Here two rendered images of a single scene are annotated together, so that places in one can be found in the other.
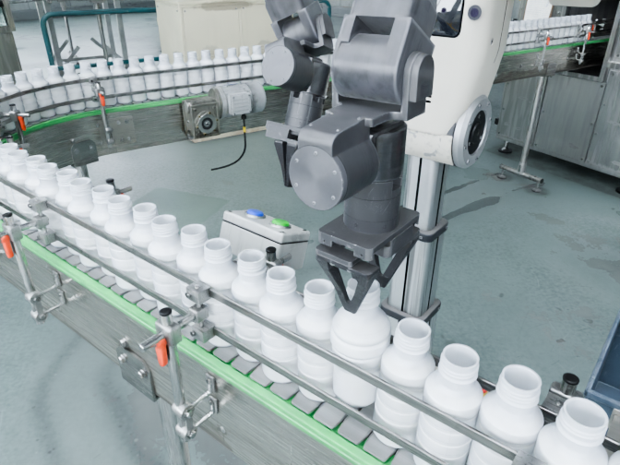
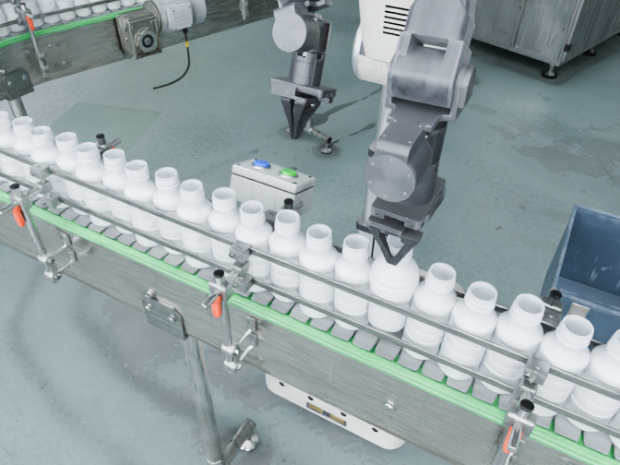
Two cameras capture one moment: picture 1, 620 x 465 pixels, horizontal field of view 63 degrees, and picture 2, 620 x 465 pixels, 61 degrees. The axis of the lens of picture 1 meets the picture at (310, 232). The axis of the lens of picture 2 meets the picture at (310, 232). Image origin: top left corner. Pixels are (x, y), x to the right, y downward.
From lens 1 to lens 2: 0.22 m
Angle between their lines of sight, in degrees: 15
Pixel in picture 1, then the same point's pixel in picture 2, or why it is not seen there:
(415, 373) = (445, 305)
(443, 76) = not seen: hidden behind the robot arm
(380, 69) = (436, 84)
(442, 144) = not seen: hidden behind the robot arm
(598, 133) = (526, 17)
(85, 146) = (17, 76)
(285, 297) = (325, 252)
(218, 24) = not seen: outside the picture
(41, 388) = (14, 329)
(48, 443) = (38, 379)
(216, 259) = (254, 221)
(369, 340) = (407, 284)
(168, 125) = (103, 45)
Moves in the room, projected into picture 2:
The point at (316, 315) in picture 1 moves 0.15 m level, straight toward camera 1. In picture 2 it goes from (355, 265) to (382, 349)
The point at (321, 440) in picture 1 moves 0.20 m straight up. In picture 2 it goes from (362, 361) to (375, 268)
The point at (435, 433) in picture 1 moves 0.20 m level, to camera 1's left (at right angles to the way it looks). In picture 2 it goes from (461, 348) to (318, 367)
